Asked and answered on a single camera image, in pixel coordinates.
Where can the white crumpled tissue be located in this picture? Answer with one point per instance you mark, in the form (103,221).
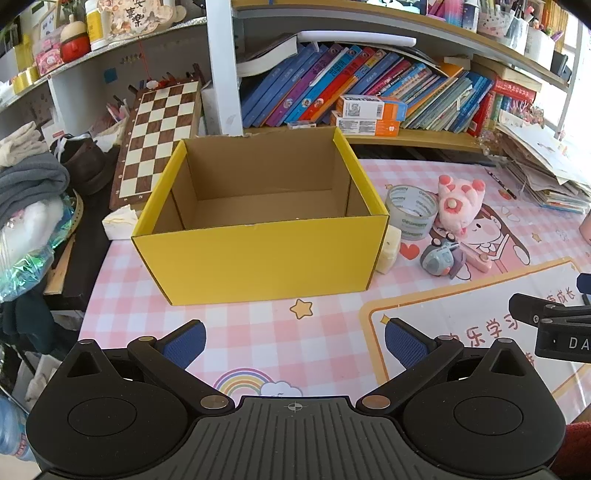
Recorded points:
(120,224)

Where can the clear pink pen holder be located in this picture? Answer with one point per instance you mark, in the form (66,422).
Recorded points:
(501,23)

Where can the white shelf unit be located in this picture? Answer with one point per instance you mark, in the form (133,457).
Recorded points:
(224,69)

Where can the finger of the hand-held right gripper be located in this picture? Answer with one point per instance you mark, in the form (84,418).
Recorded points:
(585,284)
(526,308)

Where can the small red white box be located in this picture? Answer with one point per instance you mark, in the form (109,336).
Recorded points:
(302,124)

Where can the wooden bookshelf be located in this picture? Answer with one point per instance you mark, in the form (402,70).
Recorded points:
(415,140)

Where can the grey cloth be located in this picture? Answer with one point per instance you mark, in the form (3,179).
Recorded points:
(30,184)

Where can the pink bead decoration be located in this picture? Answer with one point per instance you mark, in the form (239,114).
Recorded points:
(524,113)

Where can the yellow cardboard box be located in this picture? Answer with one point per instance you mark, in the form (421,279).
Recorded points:
(258,258)

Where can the beige cloth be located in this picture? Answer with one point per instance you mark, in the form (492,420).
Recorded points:
(21,145)

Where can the decorative paper plaque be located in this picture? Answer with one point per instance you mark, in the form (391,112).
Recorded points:
(134,16)

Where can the iridescent plastic bag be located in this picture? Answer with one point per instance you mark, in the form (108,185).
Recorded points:
(27,254)

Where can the white blue orange carton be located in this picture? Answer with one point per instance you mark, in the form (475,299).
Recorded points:
(369,107)

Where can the pile of papers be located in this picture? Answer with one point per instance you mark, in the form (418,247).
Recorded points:
(545,161)

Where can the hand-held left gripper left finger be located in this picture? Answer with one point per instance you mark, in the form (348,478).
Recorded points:
(184,344)

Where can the pink patterned box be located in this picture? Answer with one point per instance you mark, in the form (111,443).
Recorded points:
(48,57)

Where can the rolled white paper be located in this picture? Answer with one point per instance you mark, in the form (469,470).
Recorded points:
(360,38)

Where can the pink plush toy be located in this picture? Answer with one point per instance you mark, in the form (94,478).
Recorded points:
(455,212)

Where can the blue sticky note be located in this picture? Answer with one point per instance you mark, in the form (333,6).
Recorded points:
(110,75)

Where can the white bottle yellow label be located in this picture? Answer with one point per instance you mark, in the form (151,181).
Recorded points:
(97,25)

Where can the clear water bottle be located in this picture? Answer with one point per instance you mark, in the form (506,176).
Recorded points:
(9,434)

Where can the small pink eraser case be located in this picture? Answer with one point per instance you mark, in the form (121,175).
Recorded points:
(482,263)

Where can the white block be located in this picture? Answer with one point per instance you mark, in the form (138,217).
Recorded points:
(388,254)

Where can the pink checked desk mat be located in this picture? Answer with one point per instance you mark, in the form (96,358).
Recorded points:
(258,332)

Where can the wooden chessboard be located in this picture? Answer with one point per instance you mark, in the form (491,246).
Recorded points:
(152,138)

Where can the white pen holder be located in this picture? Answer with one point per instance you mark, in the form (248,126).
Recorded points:
(538,46)

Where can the clear tape roll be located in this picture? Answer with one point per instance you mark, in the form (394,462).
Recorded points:
(413,229)

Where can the row of colourful books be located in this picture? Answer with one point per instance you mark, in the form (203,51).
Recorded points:
(300,87)

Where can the black pen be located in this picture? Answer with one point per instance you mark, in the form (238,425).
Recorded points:
(501,183)

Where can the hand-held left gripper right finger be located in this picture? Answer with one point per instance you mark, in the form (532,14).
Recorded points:
(405,344)

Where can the small red white figurine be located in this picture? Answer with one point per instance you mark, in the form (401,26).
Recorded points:
(151,84)

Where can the dark red cloth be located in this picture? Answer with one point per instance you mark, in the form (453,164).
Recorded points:
(577,450)

